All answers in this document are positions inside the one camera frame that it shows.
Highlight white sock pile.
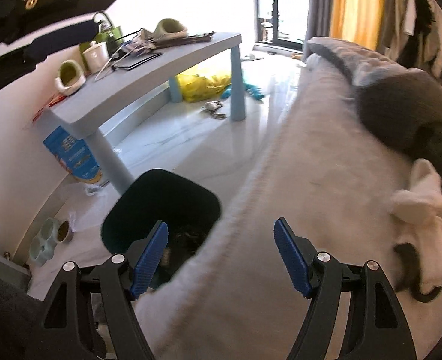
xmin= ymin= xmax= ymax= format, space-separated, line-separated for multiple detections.
xmin=389 ymin=158 xmax=442 ymax=303

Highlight grey bed sheet mattress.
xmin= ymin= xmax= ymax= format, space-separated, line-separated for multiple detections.
xmin=134 ymin=53 xmax=442 ymax=360

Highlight light blue side table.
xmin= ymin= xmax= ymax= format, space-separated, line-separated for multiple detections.
xmin=45 ymin=33 xmax=245 ymax=194

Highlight white lidded cup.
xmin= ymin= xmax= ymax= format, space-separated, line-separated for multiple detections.
xmin=82 ymin=41 xmax=109 ymax=73

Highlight pale green pet bowl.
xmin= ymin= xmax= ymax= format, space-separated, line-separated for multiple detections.
xmin=29 ymin=218 xmax=73 ymax=267

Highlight green handbag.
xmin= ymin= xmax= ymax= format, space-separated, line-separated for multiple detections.
xmin=93 ymin=11 xmax=123 ymax=56

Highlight blue cardboard box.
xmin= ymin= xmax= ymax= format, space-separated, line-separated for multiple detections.
xmin=43 ymin=126 xmax=102 ymax=184

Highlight black tablet on table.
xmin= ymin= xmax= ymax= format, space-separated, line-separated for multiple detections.
xmin=111 ymin=52 xmax=162 ymax=71

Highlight brown sticks bundle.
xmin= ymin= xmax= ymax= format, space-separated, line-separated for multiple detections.
xmin=148 ymin=32 xmax=214 ymax=50

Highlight keys with white ball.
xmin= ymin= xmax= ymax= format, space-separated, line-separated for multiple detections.
xmin=202 ymin=100 xmax=227 ymax=120

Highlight teal plush toy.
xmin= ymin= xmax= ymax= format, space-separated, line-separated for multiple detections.
xmin=220 ymin=83 xmax=265 ymax=101

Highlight yellow plastic bag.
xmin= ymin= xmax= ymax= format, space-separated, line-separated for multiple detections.
xmin=176 ymin=73 xmax=231 ymax=102

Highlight dark grey fluffy blanket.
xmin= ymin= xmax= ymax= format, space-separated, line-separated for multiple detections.
xmin=308 ymin=37 xmax=442 ymax=178

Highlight hanging clothes rack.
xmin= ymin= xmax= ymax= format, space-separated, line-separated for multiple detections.
xmin=376 ymin=0 xmax=442 ymax=86

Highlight yellow curtain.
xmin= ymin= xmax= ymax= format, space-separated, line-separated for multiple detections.
xmin=330 ymin=0 xmax=384 ymax=50

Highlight black framed window door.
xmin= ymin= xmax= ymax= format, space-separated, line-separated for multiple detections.
xmin=254 ymin=0 xmax=310 ymax=52

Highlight grey curtain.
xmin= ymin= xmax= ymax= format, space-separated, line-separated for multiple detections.
xmin=305 ymin=0 xmax=333 ymax=41

